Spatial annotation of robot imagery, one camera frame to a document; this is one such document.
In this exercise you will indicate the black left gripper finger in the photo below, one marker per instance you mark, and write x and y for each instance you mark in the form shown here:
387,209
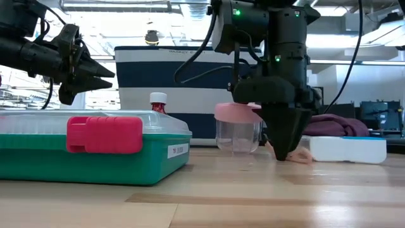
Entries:
95,84
98,69

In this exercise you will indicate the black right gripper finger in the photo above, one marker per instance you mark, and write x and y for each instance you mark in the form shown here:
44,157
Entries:
303,122
281,133

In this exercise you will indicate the light pink bandage strip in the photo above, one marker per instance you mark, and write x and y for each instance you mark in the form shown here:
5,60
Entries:
302,156

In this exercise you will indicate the clear cup with pink lid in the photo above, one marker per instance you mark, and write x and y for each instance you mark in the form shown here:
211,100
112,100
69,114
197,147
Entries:
237,133

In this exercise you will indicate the white blue pill organizer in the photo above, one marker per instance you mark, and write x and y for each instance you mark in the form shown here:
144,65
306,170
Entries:
345,150

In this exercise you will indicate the green first aid kit box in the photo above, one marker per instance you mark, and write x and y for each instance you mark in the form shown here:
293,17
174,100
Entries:
95,164

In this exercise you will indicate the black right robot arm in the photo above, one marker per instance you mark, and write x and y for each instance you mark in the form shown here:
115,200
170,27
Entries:
284,38

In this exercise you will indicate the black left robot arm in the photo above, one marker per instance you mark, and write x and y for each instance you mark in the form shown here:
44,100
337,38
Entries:
19,54

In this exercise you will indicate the navy white striped fabric basket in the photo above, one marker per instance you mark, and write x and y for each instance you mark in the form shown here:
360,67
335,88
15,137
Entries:
148,76

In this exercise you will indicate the folded maroon cloth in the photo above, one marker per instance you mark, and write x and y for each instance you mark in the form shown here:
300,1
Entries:
335,126

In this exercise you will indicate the black monitor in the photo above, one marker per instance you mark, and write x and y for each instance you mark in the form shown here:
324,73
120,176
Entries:
341,111

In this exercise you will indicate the black yellow ceiling dome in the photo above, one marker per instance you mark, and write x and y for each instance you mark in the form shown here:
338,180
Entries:
152,38

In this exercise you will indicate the teal equipment cabinet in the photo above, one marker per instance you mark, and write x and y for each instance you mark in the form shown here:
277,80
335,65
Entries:
379,115

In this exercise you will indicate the black right table frame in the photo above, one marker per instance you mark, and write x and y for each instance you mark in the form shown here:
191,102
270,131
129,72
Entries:
395,147

